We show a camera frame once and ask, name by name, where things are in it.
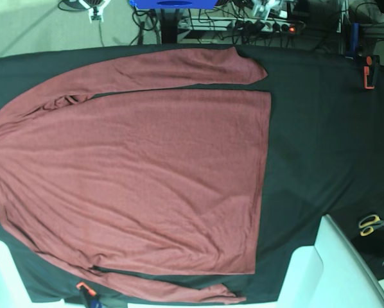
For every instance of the red long-sleeve T-shirt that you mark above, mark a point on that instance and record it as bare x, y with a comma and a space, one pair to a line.
131, 168

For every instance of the white power strip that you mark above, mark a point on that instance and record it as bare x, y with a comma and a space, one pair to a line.
271, 25

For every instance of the black table cloth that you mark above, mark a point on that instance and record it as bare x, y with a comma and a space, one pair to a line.
325, 156

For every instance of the blue box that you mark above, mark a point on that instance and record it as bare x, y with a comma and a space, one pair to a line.
173, 4

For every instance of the orange black clamp bottom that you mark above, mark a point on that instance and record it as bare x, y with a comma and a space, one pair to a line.
89, 297

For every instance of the orange black clamp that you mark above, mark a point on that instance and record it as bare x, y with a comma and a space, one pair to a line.
89, 297
370, 71

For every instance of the orange black clamp right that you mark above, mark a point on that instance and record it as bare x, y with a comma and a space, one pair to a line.
370, 71

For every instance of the black table stand post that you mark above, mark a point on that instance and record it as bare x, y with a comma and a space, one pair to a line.
169, 21

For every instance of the yellow-handled scissors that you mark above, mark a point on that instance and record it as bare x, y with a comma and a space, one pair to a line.
370, 224

